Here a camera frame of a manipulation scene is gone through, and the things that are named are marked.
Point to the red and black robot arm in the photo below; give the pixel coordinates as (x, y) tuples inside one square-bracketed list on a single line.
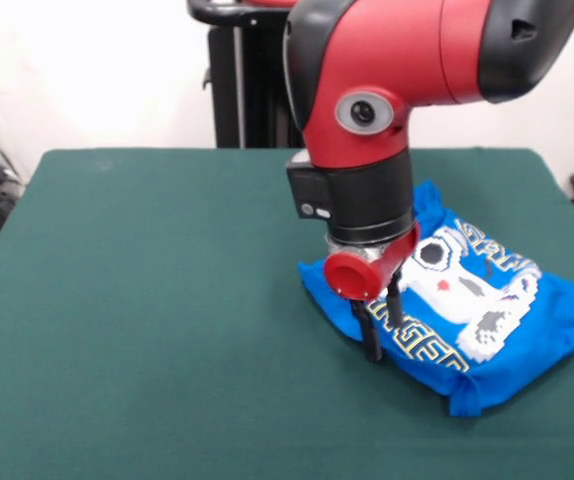
[(392, 100)]

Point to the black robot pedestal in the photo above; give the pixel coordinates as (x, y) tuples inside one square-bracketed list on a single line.
[(247, 75)]

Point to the blue game-controller print t-shirt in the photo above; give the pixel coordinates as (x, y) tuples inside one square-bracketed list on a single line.
[(557, 330)]

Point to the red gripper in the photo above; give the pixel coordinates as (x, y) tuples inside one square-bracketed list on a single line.
[(367, 272)]

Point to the dark green table cloth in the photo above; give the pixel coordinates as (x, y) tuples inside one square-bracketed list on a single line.
[(117, 350)]

